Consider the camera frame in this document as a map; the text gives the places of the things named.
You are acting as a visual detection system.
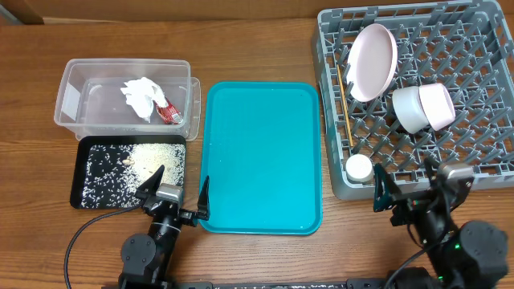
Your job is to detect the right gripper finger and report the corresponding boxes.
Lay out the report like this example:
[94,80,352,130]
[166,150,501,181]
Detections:
[423,157,440,189]
[373,164,402,212]

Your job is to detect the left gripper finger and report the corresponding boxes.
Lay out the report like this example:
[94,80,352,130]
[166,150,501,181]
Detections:
[197,176,210,221]
[135,165,165,199]

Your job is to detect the white paper cup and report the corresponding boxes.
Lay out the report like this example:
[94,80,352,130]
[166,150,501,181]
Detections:
[345,154,373,183]

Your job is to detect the grey bowl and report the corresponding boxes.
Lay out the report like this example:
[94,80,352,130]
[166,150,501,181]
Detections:
[392,86,429,134]

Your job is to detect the red snack wrapper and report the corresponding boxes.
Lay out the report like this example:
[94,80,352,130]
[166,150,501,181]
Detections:
[157,100,184,124]

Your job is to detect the white napkin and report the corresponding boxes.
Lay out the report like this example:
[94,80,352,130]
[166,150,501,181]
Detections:
[120,77,168,122]

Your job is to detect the wooden chopstick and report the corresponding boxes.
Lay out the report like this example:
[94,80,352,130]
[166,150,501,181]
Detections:
[336,64,353,148]

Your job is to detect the pink plate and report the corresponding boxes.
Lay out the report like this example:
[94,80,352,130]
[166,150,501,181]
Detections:
[346,23,398,102]

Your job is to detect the pink bowl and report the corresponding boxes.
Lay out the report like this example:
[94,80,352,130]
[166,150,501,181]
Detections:
[419,83,456,131]

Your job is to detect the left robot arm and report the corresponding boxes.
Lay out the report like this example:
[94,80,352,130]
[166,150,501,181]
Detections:
[117,165,210,289]

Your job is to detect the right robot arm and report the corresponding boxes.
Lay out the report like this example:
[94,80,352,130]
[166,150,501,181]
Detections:
[373,157,508,288]

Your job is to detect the spilled white rice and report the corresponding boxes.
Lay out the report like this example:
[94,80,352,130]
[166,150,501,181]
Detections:
[78,143,186,209]

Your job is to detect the black rectangular tray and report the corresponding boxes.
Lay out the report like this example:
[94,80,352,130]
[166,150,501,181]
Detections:
[70,135,186,209]

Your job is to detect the grey dish rack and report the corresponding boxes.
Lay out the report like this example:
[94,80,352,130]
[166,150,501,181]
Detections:
[312,1,513,200]

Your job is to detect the teal plastic tray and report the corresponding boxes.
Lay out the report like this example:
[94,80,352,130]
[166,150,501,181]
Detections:
[200,81,323,235]

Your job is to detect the clear plastic bin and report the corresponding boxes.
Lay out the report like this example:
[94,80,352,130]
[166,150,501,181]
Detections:
[54,58,202,141]

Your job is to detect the black rail at table edge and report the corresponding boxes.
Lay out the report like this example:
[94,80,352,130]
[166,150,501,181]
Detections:
[102,276,386,289]

